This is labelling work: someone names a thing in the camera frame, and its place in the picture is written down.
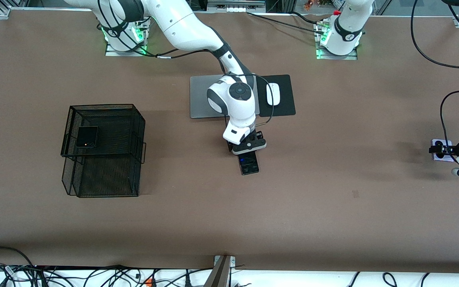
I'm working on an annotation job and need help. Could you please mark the black looping floor cable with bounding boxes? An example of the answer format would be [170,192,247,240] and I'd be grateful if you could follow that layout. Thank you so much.
[0,246,35,267]

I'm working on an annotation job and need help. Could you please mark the black mouse pad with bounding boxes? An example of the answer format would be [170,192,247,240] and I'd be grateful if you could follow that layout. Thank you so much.
[256,74,296,118]

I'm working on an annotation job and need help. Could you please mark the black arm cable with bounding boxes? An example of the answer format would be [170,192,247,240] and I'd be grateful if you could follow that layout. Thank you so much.
[96,0,275,127]
[411,0,459,154]

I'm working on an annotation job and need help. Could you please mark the white flip phone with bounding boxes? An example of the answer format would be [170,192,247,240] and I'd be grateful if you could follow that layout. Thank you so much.
[431,139,453,162]

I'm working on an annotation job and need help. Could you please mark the grey power strip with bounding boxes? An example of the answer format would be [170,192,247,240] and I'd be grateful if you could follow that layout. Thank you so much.
[208,0,266,13]

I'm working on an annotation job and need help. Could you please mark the white computer mouse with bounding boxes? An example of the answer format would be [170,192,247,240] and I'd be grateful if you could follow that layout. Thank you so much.
[266,83,281,106]

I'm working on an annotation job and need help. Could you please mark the black cable across table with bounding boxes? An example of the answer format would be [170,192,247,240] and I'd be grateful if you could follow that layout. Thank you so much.
[247,11,326,34]

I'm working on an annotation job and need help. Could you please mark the black wire mesh tray organiser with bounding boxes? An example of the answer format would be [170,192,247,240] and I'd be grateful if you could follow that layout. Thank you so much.
[61,104,147,198]

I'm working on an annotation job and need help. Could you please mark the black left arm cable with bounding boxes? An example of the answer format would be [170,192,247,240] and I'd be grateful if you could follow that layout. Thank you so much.
[411,0,459,154]

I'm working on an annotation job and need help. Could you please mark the tangled black floor cables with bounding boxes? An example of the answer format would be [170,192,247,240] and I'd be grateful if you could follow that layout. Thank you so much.
[0,263,214,287]

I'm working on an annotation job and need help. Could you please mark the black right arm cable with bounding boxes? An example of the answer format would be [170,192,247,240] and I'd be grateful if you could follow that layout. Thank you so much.
[96,0,275,127]

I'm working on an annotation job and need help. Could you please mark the black slab smartphone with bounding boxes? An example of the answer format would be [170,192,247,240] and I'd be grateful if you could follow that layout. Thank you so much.
[238,151,260,175]

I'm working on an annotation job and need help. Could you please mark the silver closed laptop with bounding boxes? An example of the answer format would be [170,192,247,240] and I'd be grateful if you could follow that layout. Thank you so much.
[190,74,260,119]

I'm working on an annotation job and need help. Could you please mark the black flip phone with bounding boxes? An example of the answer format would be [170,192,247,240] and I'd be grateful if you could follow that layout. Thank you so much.
[75,126,99,148]

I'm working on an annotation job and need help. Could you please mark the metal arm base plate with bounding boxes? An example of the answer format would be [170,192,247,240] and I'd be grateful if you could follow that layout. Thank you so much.
[105,42,147,57]
[316,47,358,61]

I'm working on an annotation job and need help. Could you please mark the grey metal post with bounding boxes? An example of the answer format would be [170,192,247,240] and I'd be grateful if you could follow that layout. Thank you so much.
[205,255,236,287]

